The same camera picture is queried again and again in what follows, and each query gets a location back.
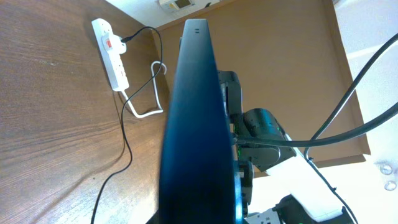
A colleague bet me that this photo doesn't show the blue Galaxy smartphone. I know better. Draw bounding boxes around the blue Galaxy smartphone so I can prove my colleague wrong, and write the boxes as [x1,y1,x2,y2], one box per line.
[159,19,242,223]

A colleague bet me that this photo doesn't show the black charger cable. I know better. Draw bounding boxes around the black charger cable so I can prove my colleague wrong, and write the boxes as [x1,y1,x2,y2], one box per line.
[90,26,164,224]

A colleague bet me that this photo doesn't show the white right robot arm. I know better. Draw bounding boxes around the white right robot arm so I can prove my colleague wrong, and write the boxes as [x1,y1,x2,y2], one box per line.
[218,71,354,223]

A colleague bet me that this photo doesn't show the white charger plug adapter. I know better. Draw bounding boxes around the white charger plug adapter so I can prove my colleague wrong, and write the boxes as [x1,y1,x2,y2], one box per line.
[101,33,127,55]

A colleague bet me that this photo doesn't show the white power strip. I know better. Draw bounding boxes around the white power strip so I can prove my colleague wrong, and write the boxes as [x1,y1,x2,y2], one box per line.
[91,18,129,91]

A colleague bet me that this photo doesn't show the white power strip cord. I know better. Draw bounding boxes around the white power strip cord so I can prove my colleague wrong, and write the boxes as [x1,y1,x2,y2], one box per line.
[119,60,168,119]

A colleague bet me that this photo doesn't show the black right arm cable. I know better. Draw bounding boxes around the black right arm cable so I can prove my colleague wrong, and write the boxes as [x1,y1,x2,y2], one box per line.
[233,32,398,224]

